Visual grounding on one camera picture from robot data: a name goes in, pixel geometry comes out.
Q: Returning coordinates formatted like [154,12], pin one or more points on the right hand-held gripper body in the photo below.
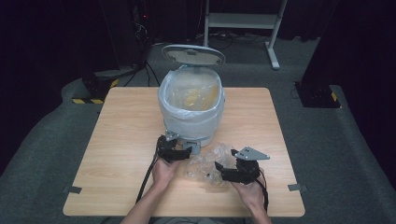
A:
[246,171]

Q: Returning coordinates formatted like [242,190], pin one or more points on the white plastic bin liner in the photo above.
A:
[191,119]

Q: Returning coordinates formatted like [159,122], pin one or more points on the person's left hand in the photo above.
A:
[163,174]

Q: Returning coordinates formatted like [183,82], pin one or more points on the grey tape piece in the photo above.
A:
[297,187]
[72,189]

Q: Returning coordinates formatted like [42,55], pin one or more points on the white metal stand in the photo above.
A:
[243,20]

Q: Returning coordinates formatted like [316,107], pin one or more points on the plastic bag with yellow contents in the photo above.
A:
[196,98]

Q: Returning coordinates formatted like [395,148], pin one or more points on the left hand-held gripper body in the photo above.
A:
[168,149]

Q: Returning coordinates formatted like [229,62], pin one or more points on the black base with striped edge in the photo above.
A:
[98,88]
[317,96]

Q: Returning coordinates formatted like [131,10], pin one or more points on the person's right hand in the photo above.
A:
[250,194]

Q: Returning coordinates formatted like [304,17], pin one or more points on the clear plastic bag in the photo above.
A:
[204,165]

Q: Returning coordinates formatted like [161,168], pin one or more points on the white pedal trash can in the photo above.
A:
[190,124]

